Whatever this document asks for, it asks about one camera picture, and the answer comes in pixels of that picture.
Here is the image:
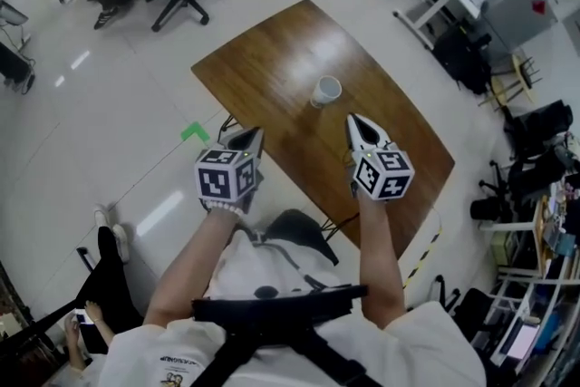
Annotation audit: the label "cluttered white shelf rack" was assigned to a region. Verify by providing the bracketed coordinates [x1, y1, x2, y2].
[478, 176, 580, 382]

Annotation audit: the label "black equipment case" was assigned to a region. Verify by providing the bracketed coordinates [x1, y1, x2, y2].
[0, 40, 36, 95]

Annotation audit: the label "green floor tape mark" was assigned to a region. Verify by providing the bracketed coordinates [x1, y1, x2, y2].
[179, 121, 211, 145]

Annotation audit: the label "white paper cup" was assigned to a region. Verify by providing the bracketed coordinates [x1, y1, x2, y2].
[315, 75, 343, 103]
[309, 89, 334, 110]
[312, 83, 339, 105]

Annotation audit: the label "wooden chair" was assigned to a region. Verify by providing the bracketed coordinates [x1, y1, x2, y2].
[478, 53, 544, 111]

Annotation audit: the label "person's white shirt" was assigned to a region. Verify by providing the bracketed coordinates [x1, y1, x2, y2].
[97, 235, 488, 387]

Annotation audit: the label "black metal table leg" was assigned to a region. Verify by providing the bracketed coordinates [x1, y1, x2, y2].
[319, 212, 363, 244]
[217, 113, 242, 144]

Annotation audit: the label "grey metal cabinet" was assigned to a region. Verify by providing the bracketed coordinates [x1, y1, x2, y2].
[478, 0, 560, 56]

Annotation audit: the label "black bag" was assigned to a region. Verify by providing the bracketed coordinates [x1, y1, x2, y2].
[430, 23, 494, 96]

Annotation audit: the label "white bead bracelet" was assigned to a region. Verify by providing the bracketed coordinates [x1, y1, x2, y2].
[201, 199, 244, 218]

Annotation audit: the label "black chest harness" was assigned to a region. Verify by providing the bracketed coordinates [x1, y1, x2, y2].
[189, 284, 380, 387]

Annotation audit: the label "person's black trousers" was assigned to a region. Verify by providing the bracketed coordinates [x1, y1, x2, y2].
[265, 208, 340, 266]

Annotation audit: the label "person's left forearm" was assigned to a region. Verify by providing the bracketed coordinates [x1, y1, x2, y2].
[143, 207, 245, 328]

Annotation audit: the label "person's right forearm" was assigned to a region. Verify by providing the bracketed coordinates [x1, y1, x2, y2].
[356, 193, 408, 331]

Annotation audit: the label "yellow black striped floor strip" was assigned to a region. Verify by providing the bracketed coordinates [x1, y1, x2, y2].
[401, 225, 444, 289]

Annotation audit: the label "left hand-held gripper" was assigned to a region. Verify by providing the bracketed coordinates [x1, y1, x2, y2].
[194, 126, 266, 213]

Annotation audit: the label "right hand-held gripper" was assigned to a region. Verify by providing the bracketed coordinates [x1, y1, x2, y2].
[347, 113, 416, 201]

